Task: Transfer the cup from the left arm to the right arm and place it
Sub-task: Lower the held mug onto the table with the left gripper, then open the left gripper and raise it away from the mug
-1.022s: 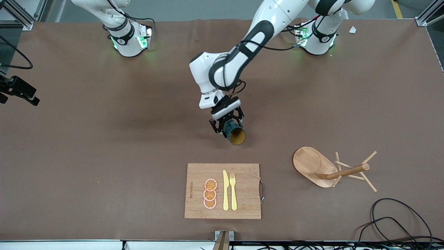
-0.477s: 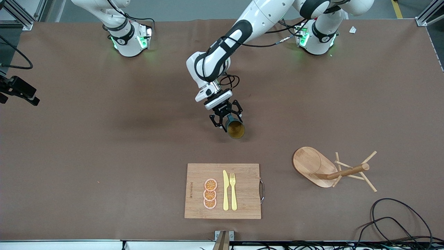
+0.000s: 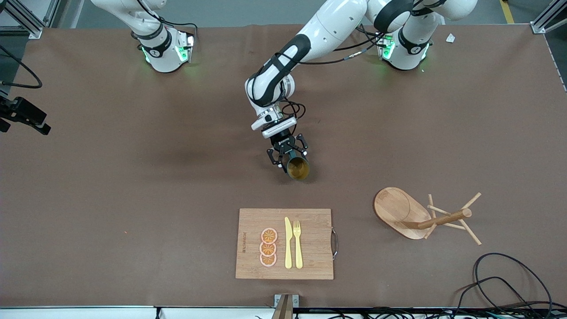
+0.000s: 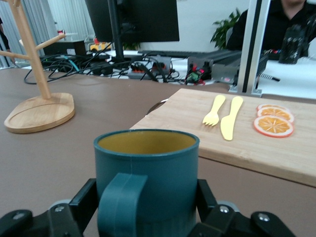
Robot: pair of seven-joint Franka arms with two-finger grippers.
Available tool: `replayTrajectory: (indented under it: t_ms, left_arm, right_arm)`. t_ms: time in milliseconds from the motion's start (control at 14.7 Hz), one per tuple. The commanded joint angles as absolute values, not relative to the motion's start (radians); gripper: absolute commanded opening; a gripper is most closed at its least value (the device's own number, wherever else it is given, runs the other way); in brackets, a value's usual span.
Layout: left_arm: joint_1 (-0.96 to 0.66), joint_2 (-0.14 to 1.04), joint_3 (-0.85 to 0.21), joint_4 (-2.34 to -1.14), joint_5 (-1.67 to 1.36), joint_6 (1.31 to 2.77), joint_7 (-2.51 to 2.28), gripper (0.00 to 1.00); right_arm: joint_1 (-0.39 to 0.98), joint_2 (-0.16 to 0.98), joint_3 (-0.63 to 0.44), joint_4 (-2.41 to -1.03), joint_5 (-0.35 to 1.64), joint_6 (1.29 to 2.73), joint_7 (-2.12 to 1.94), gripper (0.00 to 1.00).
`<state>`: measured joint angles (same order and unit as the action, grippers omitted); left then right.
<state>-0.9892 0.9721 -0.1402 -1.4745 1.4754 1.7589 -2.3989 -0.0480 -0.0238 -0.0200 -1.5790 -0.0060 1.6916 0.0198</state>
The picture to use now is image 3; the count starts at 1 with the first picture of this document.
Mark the dark teal cup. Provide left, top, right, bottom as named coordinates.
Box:
left=283, top=151, right=311, bottom=181

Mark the wooden cup rack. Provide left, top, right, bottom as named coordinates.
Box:
left=374, top=187, right=482, bottom=246

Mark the yellow plastic knife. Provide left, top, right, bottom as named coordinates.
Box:
left=284, top=217, right=293, bottom=269

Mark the yellow plastic fork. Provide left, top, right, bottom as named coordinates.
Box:
left=293, top=220, right=303, bottom=269

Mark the silver aluminium profile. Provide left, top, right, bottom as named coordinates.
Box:
left=531, top=0, right=567, bottom=34

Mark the silver aluminium frame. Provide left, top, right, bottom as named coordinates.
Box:
left=0, top=0, right=60, bottom=39

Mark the bamboo cutting board, metal handle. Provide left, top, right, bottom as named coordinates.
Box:
left=235, top=208, right=339, bottom=280

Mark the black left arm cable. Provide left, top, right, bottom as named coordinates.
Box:
left=248, top=27, right=390, bottom=122

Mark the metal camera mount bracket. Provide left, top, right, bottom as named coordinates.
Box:
left=272, top=294, right=299, bottom=319

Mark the black base cable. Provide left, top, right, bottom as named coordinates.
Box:
left=135, top=0, right=198, bottom=45

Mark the black looped cable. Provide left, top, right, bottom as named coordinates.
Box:
left=473, top=253, right=554, bottom=319
left=453, top=276, right=539, bottom=319

